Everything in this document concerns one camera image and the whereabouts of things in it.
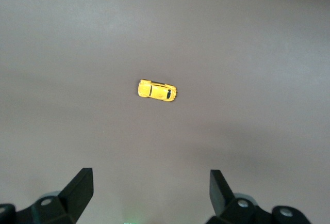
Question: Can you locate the yellow beetle toy car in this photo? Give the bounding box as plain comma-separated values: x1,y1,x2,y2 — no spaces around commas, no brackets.
137,79,178,103

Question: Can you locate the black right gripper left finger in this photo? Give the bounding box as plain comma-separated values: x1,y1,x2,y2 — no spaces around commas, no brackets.
0,167,94,224

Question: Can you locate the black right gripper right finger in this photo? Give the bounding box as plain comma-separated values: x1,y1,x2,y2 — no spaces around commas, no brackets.
207,169,312,224

